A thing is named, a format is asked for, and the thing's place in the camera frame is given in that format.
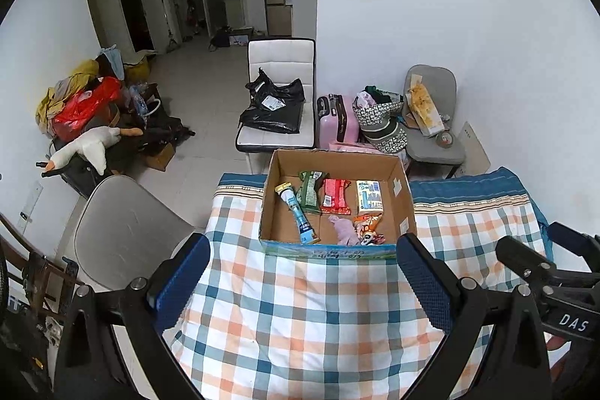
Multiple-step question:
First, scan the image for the panda print snack packet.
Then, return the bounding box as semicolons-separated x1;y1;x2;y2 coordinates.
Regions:
352;214;387;247

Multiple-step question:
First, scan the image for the white board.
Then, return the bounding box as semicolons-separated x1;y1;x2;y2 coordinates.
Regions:
462;121;491;176

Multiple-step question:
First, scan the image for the black bag pile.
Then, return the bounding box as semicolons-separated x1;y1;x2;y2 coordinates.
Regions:
119;97;195;148

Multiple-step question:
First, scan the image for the yellow snack bag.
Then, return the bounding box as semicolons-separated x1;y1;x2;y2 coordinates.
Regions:
405;73;445;136

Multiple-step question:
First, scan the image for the patterned tote bag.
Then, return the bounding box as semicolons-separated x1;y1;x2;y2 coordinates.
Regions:
352;85;408;154

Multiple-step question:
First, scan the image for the light blue cloth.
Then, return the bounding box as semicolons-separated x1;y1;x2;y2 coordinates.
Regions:
100;46;123;77

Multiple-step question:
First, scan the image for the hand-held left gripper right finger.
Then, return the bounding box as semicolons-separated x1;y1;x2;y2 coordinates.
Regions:
396;232;556;400

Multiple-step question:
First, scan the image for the grey cushioned chair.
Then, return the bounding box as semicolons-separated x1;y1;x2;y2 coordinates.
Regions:
402;65;467;180

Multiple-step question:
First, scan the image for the white wall bracket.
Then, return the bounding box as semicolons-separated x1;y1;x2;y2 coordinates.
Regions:
16;187;43;232

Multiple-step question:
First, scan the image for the green packet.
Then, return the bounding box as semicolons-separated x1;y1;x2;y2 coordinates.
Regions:
297;170;326;214

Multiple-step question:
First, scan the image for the long blue packet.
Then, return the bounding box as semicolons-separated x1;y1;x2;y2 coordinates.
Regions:
274;183;321;245

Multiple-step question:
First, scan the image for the plaid blanket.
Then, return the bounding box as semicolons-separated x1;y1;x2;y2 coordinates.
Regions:
171;168;549;400

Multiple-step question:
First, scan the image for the red snack packet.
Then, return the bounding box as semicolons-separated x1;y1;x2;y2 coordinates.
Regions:
320;178;352;216

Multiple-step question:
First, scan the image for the black plastic bag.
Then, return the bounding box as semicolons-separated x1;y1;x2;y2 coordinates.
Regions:
238;69;306;135

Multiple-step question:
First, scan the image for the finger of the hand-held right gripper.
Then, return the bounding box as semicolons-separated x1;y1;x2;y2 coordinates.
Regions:
547;221;600;262
496;236;563;283

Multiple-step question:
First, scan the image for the white goose plush toy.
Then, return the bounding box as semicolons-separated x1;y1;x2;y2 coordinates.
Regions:
36;126;144;177

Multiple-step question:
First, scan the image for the yellow cloth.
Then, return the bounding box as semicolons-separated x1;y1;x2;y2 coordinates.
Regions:
36;59;101;133

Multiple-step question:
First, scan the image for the pink cloth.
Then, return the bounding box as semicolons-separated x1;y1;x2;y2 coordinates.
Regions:
328;141;376;154

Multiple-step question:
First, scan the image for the pink suitcase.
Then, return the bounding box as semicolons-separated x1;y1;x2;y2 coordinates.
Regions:
316;94;361;144

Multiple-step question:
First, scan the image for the red plastic bag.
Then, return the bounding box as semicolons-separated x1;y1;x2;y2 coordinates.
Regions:
51;76;123;143

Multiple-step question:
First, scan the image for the grey shell chair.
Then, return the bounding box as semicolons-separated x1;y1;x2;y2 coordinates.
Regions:
72;175;204;293

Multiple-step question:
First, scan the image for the white padded chair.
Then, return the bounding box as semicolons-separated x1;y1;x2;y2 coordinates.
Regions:
234;38;317;154

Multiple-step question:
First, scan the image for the purple sock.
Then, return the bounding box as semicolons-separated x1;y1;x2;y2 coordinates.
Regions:
327;215;362;247

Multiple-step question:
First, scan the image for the white blue tissue pack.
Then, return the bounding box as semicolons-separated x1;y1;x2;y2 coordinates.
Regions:
356;180;384;214

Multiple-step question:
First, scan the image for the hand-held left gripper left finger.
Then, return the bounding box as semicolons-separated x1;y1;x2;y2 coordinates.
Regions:
54;232;212;400

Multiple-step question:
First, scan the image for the brown wooden chair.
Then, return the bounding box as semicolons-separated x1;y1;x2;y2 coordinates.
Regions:
0;213;80;316

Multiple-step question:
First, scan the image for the small floor cardboard box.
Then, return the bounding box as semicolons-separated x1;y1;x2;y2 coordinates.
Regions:
141;142;176;172

